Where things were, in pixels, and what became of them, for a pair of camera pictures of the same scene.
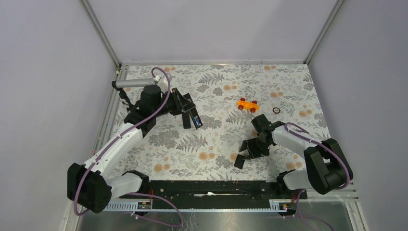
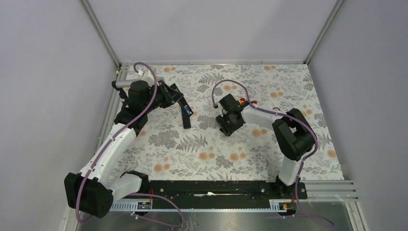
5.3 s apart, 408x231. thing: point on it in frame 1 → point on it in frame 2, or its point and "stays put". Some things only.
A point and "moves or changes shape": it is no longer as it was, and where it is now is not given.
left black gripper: [181, 104] → [170, 95]
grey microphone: [122, 83] stays put
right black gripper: [254, 153] → [226, 129]
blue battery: [197, 121] moves or changes shape
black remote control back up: [186, 120] stays put
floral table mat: [227, 96] stays put
